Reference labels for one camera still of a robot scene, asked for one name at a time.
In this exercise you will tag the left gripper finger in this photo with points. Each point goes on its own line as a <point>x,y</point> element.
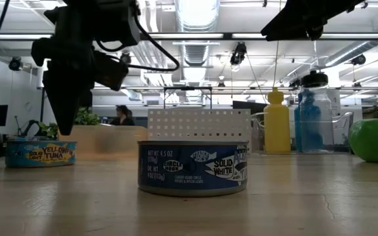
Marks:
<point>65,101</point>

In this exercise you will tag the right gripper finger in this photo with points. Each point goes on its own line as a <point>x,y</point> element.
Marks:
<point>284,27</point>

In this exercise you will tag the yellowfin tuna can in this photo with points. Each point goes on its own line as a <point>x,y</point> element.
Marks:
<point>41,154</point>

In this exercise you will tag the yellow plastic bottle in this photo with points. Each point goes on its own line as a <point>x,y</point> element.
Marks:
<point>277,121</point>

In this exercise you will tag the blue plastic bottle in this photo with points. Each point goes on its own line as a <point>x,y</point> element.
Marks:
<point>296,131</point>

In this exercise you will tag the small green artificial plant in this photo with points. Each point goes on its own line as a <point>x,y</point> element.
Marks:
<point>89,117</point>

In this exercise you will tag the black ceiling spotlight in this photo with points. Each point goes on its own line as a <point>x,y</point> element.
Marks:
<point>15,64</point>
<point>125,59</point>
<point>359,59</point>
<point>294,83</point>

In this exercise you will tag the orange translucent tray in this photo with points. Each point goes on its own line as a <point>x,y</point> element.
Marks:
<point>117,141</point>

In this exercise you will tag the clear plastic tray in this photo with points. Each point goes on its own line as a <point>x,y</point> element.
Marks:
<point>343,131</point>

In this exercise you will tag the white perforated basket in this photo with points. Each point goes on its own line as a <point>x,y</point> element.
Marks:
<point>199,113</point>

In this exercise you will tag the green toy apple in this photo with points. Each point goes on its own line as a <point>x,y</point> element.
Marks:
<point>376,141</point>

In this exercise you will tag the solid white tuna can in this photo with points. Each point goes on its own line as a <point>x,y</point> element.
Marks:
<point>192,167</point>

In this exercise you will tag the black overhead camera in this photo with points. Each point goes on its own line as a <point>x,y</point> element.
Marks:
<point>239,52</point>

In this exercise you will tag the black overhead frame beam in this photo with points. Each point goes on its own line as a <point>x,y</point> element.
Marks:
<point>227,36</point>

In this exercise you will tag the black horizontal rail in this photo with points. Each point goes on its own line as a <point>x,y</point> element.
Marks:
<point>356,88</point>

